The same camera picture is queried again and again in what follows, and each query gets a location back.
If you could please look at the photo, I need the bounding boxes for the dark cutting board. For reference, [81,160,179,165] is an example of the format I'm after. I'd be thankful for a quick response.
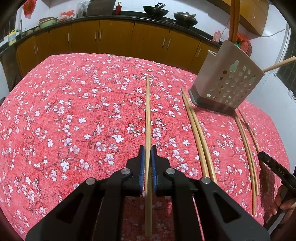
[86,0,116,16]

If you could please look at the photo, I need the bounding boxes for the red bottle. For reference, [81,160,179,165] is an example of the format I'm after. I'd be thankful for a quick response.
[115,1,122,15]

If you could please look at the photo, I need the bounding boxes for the upper wooden cabinet right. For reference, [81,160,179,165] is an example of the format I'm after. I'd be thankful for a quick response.
[208,0,270,37]

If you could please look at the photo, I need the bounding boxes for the black wok with lid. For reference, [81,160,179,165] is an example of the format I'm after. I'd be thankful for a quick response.
[174,12,198,27]

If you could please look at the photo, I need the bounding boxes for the beige perforated utensil holder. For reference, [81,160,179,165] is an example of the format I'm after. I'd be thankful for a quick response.
[189,41,265,115]

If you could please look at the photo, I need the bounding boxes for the red boxes stack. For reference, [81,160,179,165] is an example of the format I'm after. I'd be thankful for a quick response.
[236,33,252,57]

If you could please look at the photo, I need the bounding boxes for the yellow detergent jug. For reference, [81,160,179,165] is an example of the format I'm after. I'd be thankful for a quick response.
[8,29,17,46]

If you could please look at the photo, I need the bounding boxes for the window with grille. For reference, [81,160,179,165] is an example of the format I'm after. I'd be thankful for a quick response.
[276,25,295,100]

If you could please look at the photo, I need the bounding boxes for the black wok left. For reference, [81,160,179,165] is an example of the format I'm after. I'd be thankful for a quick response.
[143,3,169,18]

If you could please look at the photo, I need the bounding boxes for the red plastic bag on wall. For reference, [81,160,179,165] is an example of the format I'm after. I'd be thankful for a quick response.
[23,0,37,19]

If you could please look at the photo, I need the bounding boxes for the pink container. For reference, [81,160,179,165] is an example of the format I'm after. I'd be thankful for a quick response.
[212,30,222,43]

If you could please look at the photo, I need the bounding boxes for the wooden chopstick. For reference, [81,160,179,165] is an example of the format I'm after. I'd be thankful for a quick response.
[238,108,260,153]
[228,0,240,44]
[182,89,218,184]
[182,94,210,178]
[234,111,259,196]
[234,112,257,215]
[262,56,296,73]
[144,75,152,237]

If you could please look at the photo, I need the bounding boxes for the green pot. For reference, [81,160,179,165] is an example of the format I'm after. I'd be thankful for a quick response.
[39,17,57,29]

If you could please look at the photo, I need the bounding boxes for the brown lower kitchen cabinets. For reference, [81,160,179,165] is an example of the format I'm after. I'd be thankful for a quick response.
[0,10,220,91]

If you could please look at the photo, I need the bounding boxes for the red floral tablecloth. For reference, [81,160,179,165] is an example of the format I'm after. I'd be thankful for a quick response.
[1,54,290,239]

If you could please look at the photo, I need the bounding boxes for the person's right hand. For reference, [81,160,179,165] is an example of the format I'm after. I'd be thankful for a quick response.
[268,185,295,225]

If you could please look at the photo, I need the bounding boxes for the red bag on counter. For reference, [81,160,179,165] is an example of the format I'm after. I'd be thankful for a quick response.
[58,9,76,21]

